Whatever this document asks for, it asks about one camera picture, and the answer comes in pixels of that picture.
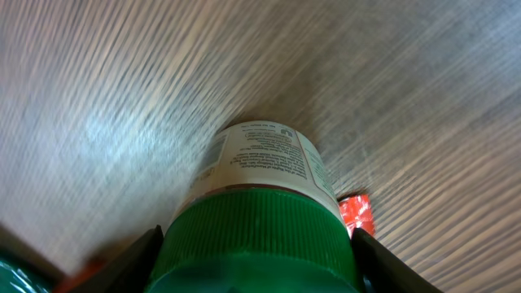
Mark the green lid jar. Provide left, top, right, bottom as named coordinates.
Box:
left=147, top=120, right=365, bottom=292

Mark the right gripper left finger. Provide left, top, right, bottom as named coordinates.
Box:
left=68, top=225, right=164, bottom=293

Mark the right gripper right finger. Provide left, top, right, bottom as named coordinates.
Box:
left=351, top=228, right=441, bottom=293

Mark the red sachet pack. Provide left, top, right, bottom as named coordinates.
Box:
left=338, top=192, right=375, bottom=238

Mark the green 3M gloves packet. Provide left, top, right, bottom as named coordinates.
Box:
left=1, top=256, right=52, bottom=293

